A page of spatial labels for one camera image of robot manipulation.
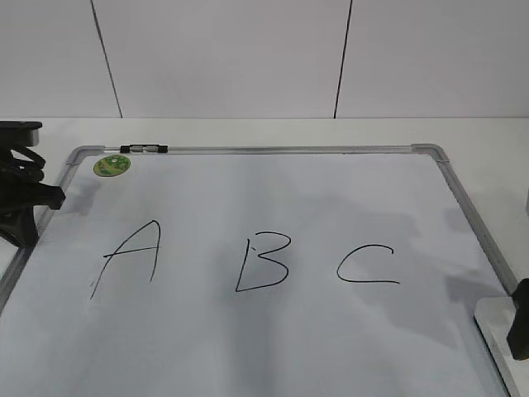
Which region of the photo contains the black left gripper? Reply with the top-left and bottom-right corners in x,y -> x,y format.
1,144 -> 65,247

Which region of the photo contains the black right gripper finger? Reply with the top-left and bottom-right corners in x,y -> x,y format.
507,278 -> 529,359

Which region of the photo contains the white board eraser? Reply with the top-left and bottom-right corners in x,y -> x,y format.
474,297 -> 517,365

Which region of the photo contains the green round magnet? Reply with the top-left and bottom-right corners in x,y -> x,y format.
93,154 -> 131,178

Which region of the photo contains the black silver hanging clip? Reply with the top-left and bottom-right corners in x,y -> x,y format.
119,145 -> 169,154

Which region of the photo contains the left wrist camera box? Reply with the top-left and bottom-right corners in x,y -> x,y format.
0,121 -> 42,147

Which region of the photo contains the white board with aluminium frame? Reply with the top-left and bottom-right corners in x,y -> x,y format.
1,145 -> 517,396

